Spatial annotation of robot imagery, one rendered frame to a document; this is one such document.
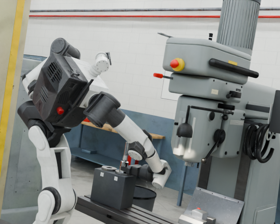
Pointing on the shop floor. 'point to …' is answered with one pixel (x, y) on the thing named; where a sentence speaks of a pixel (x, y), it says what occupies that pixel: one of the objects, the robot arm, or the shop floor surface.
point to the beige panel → (4, 87)
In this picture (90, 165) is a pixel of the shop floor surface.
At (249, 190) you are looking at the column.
